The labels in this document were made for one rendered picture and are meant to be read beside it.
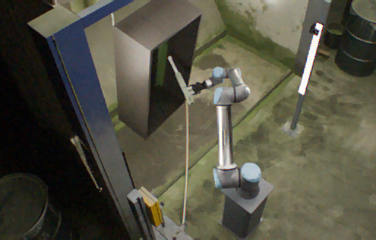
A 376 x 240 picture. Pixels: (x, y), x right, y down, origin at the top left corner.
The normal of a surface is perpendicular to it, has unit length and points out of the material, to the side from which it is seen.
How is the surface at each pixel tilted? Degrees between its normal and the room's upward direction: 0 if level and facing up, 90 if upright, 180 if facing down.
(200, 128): 0
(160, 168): 0
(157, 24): 12
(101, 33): 57
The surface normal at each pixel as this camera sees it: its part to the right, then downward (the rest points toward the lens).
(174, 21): 0.12, -0.54
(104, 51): 0.59, 0.07
